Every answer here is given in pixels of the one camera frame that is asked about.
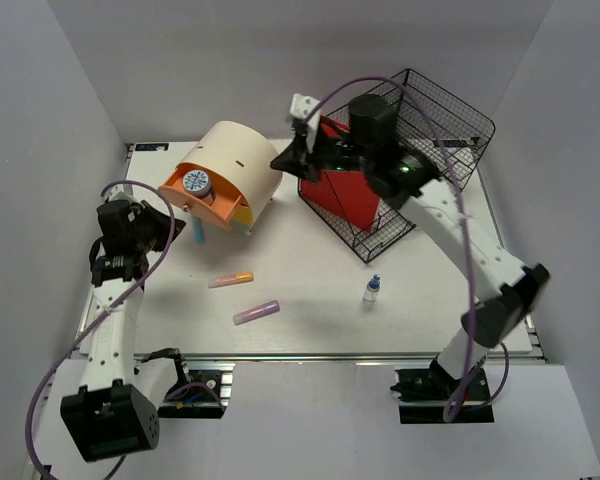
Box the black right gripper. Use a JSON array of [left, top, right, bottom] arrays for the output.
[[269, 126, 372, 187]]

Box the blue white round jar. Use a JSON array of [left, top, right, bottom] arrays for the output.
[[182, 169, 215, 203]]

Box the peach top drawer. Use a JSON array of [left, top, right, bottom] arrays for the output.
[[158, 163, 250, 231]]

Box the red file folder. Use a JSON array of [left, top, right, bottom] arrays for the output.
[[299, 115, 380, 232]]

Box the cream semicircular drawer box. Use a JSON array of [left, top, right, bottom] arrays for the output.
[[177, 121, 282, 235]]

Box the yellow bottom drawer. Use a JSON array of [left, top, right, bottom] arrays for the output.
[[229, 203, 253, 235]]

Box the small blue capped bottle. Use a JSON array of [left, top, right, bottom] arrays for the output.
[[362, 274, 381, 304]]

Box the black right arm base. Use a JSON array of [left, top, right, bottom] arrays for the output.
[[390, 368, 495, 425]]

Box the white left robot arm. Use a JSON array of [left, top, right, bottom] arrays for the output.
[[60, 194, 192, 462]]

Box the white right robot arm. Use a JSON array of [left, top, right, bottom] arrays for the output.
[[270, 93, 550, 399]]

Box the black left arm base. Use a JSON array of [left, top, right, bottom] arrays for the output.
[[134, 348, 230, 420]]

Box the blue tube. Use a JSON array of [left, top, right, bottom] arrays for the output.
[[191, 216, 205, 245]]

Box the black label sticker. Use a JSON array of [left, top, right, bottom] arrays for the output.
[[135, 143, 169, 152]]

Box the orange capped pink tube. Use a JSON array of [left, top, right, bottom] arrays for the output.
[[208, 272, 254, 289]]

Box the purple tube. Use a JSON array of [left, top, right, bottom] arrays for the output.
[[233, 300, 280, 326]]

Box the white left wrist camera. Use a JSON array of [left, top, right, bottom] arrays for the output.
[[104, 184, 133, 202]]

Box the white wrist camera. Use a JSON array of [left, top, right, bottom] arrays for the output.
[[288, 93, 321, 153], [104, 184, 133, 202]]

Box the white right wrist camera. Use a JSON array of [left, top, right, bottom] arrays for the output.
[[288, 93, 321, 153]]

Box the black wire mesh organizer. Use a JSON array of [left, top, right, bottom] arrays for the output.
[[271, 68, 496, 263]]

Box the aluminium front rail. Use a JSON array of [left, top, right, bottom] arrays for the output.
[[182, 346, 545, 362]]

